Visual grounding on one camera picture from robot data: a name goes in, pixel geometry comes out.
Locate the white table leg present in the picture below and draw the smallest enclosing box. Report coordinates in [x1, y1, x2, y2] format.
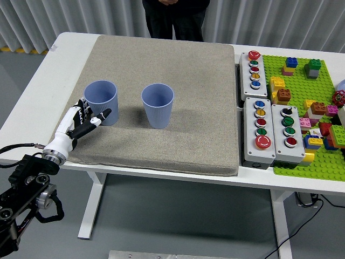
[270, 190, 297, 259]
[77, 172, 107, 240]

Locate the brown toy brick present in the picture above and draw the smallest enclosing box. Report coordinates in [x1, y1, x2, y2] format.
[277, 88, 292, 103]
[310, 102, 327, 115]

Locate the grey five-button box black base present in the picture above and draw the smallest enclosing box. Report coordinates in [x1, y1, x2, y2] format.
[243, 97, 277, 169]

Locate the black floor cable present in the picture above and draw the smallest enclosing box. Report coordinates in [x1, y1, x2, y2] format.
[320, 193, 345, 209]
[265, 198, 324, 259]

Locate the green studded baseplate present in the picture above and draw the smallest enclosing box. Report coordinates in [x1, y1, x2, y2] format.
[261, 54, 345, 181]

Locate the red valve handwheel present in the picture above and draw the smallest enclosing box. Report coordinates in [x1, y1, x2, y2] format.
[332, 90, 345, 106]

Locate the blue ribbed plastic cup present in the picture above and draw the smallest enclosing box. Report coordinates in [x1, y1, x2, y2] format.
[141, 83, 175, 130]
[83, 80, 119, 126]

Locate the grey power strip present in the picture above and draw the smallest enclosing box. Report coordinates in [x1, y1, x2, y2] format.
[295, 192, 320, 208]

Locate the white toy brick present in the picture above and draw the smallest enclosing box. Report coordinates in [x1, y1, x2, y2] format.
[307, 109, 326, 121]

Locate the grey control box black knob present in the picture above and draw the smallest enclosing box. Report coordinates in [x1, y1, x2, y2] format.
[271, 104, 307, 168]

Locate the white box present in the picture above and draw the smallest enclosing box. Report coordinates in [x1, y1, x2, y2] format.
[336, 105, 345, 127]

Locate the grey toy brick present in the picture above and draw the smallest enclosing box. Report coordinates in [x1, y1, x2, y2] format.
[304, 64, 319, 80]

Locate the grey-brown cushion mat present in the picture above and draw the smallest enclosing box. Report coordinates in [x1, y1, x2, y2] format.
[48, 35, 240, 176]

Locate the grey five-button control box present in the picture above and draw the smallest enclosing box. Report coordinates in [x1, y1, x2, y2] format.
[239, 50, 268, 100]

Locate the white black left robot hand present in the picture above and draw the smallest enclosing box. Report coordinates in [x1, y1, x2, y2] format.
[43, 97, 113, 159]

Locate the red toy brick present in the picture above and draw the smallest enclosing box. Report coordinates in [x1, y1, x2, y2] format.
[319, 122, 334, 137]

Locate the yellow black floor tape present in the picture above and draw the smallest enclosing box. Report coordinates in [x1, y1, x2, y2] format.
[0, 45, 51, 54]

